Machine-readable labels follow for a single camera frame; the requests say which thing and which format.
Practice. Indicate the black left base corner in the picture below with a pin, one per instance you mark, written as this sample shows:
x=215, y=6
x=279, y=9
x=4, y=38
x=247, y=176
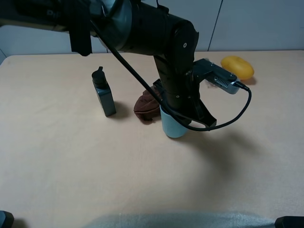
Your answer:
x=6, y=219

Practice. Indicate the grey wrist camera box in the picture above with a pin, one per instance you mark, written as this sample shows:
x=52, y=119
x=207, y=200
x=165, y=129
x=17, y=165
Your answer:
x=203, y=69

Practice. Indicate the dark green square bottle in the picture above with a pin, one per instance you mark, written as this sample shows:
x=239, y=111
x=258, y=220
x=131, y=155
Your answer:
x=103, y=92

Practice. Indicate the black base corner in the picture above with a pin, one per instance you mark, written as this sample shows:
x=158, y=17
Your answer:
x=6, y=219
x=290, y=222

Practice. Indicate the crumpled brown cloth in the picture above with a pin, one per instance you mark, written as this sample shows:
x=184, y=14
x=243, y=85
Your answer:
x=146, y=108

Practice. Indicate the clear wrapped snack packet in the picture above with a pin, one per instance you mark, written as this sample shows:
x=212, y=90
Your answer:
x=210, y=84

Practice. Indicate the light blue plastic cup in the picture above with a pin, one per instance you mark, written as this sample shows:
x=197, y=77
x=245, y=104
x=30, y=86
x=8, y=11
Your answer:
x=171, y=127

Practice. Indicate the grey robot base front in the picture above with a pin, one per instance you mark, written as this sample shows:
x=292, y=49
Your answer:
x=182, y=219

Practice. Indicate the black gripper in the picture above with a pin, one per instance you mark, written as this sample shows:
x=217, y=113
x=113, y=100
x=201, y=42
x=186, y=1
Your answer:
x=177, y=82

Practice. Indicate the black right base corner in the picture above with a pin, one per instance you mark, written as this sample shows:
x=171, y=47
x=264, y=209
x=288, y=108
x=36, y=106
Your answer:
x=290, y=222

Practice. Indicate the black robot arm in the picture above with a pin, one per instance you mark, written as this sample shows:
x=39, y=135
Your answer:
x=125, y=26

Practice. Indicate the yellow mango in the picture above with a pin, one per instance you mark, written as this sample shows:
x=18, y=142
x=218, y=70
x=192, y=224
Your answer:
x=238, y=66

